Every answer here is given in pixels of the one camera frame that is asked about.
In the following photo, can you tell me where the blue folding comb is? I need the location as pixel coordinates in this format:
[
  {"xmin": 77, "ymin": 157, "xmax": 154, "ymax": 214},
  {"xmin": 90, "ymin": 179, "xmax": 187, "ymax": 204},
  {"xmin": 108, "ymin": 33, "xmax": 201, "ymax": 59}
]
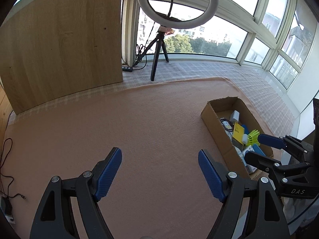
[{"xmin": 242, "ymin": 125, "xmax": 266, "ymax": 156}]

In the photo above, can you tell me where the white ring light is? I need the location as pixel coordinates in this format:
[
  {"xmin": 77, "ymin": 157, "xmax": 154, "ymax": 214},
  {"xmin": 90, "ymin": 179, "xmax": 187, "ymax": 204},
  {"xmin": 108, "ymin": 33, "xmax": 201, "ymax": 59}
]
[{"xmin": 137, "ymin": 0, "xmax": 220, "ymax": 30}]

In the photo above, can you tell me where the black inline cable remote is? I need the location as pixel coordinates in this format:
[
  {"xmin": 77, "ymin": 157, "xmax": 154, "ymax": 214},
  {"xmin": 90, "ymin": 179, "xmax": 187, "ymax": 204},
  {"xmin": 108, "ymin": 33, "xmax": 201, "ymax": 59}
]
[{"xmin": 122, "ymin": 66, "xmax": 133, "ymax": 72}]

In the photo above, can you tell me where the brown cardboard box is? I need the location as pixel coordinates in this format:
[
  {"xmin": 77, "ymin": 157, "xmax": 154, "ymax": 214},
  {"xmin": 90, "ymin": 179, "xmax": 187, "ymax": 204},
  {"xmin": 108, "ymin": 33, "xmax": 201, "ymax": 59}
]
[{"xmin": 201, "ymin": 97, "xmax": 272, "ymax": 180}]

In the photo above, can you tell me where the black cable on floor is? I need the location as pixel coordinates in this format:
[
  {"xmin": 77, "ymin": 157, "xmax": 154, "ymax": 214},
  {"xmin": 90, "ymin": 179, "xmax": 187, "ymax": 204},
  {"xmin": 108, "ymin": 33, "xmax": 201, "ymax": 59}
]
[{"xmin": 0, "ymin": 109, "xmax": 27, "ymax": 224}]

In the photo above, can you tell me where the white charger adapter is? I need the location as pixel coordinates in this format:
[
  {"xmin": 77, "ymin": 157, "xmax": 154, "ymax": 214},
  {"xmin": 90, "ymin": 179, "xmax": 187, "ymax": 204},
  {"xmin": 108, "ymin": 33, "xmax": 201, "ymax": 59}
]
[{"xmin": 229, "ymin": 110, "xmax": 239, "ymax": 123}]

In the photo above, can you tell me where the black tripod stand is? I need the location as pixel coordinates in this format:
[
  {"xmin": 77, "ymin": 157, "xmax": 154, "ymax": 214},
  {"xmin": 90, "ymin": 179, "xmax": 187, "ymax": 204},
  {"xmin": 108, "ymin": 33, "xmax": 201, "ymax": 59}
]
[{"xmin": 132, "ymin": 25, "xmax": 171, "ymax": 81}]

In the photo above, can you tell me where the wooden cabinet panel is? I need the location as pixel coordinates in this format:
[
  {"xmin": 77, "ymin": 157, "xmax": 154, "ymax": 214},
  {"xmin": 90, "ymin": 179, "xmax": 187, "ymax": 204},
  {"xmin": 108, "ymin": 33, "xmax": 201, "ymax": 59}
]
[{"xmin": 1, "ymin": 0, "xmax": 123, "ymax": 123}]

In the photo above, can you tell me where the yellow ruler card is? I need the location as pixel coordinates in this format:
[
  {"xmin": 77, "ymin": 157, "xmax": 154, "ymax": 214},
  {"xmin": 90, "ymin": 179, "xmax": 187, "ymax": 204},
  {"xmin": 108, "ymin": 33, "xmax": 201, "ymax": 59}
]
[{"xmin": 232, "ymin": 122, "xmax": 244, "ymax": 144}]

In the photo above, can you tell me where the white blue sunscreen tube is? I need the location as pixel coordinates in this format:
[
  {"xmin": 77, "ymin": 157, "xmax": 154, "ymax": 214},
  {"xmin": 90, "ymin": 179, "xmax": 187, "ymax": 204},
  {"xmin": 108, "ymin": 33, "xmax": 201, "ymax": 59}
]
[{"xmin": 235, "ymin": 146, "xmax": 257, "ymax": 174}]

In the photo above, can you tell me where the yellow plastic shuttlecock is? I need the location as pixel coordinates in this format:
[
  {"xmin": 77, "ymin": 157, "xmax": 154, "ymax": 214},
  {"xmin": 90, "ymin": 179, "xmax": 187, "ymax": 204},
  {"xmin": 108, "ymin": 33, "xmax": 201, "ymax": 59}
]
[{"xmin": 247, "ymin": 129, "xmax": 260, "ymax": 146}]

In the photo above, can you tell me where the right hand white glove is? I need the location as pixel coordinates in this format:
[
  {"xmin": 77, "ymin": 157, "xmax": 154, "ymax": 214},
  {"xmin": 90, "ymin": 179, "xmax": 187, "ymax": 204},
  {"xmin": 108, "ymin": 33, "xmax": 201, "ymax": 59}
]
[{"xmin": 271, "ymin": 181, "xmax": 319, "ymax": 227}]

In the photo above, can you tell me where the white translucent cap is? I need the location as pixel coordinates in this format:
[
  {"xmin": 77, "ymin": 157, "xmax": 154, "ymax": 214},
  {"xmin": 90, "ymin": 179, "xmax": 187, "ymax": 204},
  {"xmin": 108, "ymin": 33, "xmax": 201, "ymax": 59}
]
[{"xmin": 242, "ymin": 134, "xmax": 248, "ymax": 145}]

